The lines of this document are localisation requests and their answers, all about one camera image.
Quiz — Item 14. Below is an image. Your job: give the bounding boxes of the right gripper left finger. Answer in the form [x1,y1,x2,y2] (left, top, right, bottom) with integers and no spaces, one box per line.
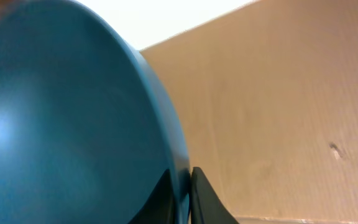
[129,169,175,224]

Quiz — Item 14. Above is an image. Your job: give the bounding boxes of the brown cardboard box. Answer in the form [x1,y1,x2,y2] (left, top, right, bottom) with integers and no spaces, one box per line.
[142,0,358,223]

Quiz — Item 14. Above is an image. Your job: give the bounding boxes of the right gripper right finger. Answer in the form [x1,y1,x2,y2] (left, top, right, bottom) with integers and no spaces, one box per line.
[190,167,239,224]

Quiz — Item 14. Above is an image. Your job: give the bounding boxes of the dark blue plate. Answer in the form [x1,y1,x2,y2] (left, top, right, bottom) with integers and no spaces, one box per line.
[0,1,190,223]

